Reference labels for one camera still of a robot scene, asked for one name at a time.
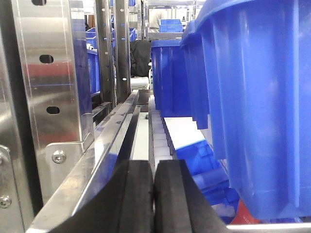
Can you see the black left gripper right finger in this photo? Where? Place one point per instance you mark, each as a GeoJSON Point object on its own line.
{"type": "Point", "coordinates": [180, 207]}

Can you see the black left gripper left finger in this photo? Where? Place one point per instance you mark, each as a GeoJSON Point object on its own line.
{"type": "Point", "coordinates": [124, 205]}

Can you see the blue plastic bin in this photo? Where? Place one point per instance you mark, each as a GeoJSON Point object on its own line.
{"type": "Point", "coordinates": [256, 56]}

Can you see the blue bin lower left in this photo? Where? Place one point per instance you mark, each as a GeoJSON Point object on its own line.
{"type": "Point", "coordinates": [211, 178]}

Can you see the far blue bin on shelf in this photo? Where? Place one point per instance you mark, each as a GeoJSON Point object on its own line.
{"type": "Point", "coordinates": [171, 26]}

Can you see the white roller track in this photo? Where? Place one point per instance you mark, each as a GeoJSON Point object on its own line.
{"type": "Point", "coordinates": [160, 149]}

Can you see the red snack package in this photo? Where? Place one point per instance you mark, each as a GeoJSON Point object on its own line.
{"type": "Point", "coordinates": [243, 216]}

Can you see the perforated steel rack upright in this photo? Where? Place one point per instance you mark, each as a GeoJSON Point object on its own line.
{"type": "Point", "coordinates": [46, 120]}

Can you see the stainless steel shelf rail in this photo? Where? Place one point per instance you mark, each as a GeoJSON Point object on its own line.
{"type": "Point", "coordinates": [92, 171]}

